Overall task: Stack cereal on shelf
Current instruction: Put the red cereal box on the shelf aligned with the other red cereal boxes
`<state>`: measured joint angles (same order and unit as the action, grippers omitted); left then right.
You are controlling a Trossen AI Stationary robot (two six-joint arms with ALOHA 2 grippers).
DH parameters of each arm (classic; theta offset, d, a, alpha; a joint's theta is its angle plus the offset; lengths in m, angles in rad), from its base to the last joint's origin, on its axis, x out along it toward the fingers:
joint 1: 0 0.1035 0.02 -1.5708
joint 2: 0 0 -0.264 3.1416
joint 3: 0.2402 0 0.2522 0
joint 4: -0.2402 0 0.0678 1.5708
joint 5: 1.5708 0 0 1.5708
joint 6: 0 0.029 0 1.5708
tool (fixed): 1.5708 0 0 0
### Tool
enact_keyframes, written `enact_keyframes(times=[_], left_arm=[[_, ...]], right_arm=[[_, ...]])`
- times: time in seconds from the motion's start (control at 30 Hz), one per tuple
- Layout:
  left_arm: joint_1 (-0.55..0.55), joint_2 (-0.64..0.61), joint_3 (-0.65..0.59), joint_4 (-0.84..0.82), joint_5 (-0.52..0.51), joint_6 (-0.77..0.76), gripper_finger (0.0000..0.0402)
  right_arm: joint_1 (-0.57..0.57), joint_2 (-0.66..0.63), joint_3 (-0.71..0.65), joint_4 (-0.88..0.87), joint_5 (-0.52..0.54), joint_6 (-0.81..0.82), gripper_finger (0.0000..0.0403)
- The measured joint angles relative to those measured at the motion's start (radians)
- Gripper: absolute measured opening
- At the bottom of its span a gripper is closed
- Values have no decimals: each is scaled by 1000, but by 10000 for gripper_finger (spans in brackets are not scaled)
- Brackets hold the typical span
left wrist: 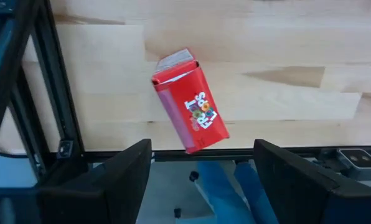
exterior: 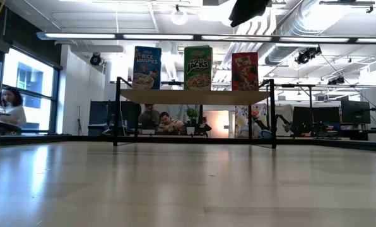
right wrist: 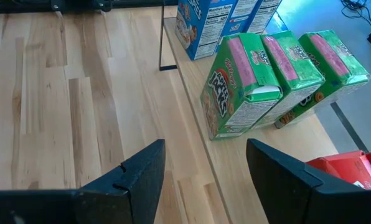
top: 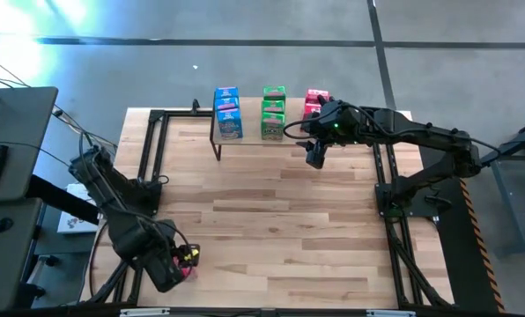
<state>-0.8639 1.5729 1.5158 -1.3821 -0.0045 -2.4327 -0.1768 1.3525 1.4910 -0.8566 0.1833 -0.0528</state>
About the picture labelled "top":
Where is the black aluminium table frame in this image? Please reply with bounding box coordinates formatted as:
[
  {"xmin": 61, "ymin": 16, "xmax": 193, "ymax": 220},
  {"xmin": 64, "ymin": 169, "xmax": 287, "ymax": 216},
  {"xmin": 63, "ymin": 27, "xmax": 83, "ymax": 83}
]
[{"xmin": 79, "ymin": 99, "xmax": 455, "ymax": 312}]

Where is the silver aluminium bracket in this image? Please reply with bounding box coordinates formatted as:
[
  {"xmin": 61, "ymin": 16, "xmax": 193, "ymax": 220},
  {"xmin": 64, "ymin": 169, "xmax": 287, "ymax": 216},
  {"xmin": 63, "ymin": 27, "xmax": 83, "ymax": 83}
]
[
  {"xmin": 366, "ymin": 309, "xmax": 417, "ymax": 317},
  {"xmin": 119, "ymin": 307, "xmax": 171, "ymax": 317}
]

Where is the white printed box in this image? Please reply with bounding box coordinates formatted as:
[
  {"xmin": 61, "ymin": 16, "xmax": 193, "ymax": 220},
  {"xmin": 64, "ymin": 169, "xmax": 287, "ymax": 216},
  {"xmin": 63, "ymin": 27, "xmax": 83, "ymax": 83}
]
[{"xmin": 57, "ymin": 182, "xmax": 100, "ymax": 235}]

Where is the black hazard-striped floor mat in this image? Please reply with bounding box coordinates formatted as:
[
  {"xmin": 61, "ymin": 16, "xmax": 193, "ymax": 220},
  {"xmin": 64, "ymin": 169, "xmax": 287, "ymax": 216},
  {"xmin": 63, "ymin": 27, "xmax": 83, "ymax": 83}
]
[{"xmin": 414, "ymin": 127, "xmax": 507, "ymax": 313}]

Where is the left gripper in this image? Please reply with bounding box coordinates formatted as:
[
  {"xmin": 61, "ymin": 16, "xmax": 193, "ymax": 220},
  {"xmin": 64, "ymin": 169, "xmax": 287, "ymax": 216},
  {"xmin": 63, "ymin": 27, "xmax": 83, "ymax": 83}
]
[{"xmin": 144, "ymin": 242, "xmax": 202, "ymax": 294}]

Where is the wooden shelf with black frame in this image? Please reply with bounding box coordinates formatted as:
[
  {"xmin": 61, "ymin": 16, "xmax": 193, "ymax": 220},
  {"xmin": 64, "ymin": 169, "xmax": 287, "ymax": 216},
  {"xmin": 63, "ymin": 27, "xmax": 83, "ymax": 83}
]
[{"xmin": 209, "ymin": 91, "xmax": 332, "ymax": 163}]

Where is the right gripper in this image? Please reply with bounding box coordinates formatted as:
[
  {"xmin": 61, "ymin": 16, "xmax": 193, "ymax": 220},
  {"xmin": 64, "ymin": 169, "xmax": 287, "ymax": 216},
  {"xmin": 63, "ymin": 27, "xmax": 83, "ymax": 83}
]
[{"xmin": 295, "ymin": 92, "xmax": 356, "ymax": 171}]

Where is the red Froot Loops cereal box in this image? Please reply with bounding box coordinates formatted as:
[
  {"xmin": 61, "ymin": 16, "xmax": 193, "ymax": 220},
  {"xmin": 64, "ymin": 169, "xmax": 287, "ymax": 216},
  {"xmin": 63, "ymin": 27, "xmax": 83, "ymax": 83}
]
[
  {"xmin": 172, "ymin": 257, "xmax": 199, "ymax": 283},
  {"xmin": 302, "ymin": 103, "xmax": 323, "ymax": 121},
  {"xmin": 305, "ymin": 88, "xmax": 331, "ymax": 106}
]

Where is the grey metal side table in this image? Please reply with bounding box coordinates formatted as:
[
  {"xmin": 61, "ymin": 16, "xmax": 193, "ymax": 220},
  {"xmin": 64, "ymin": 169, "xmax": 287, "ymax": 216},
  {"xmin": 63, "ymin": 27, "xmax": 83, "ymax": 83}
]
[{"xmin": 466, "ymin": 114, "xmax": 525, "ymax": 254}]

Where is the green Apple Jacks cereal box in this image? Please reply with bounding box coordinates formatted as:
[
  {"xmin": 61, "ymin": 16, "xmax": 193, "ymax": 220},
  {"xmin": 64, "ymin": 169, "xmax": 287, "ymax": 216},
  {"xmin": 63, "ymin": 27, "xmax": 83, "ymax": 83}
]
[
  {"xmin": 261, "ymin": 99, "xmax": 286, "ymax": 114},
  {"xmin": 262, "ymin": 85, "xmax": 287, "ymax": 101},
  {"xmin": 260, "ymin": 111, "xmax": 286, "ymax": 142}
]

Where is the grey workstation desk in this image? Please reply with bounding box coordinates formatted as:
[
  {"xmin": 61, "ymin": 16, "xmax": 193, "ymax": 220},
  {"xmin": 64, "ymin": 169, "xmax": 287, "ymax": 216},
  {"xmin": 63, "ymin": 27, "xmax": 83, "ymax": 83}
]
[{"xmin": 0, "ymin": 86, "xmax": 59, "ymax": 312}]

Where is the coloured cable bundle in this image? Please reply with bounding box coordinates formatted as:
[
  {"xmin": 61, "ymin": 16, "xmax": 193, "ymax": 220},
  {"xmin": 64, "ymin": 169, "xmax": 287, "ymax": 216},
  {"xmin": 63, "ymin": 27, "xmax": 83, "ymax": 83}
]
[{"xmin": 53, "ymin": 104, "xmax": 119, "ymax": 153}]

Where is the blue Rice Krispies cereal box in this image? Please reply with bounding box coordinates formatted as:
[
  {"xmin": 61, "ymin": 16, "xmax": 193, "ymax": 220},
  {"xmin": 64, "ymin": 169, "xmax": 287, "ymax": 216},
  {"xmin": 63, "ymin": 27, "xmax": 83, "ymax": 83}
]
[
  {"xmin": 213, "ymin": 96, "xmax": 240, "ymax": 111},
  {"xmin": 217, "ymin": 107, "xmax": 245, "ymax": 141},
  {"xmin": 213, "ymin": 85, "xmax": 240, "ymax": 100}
]

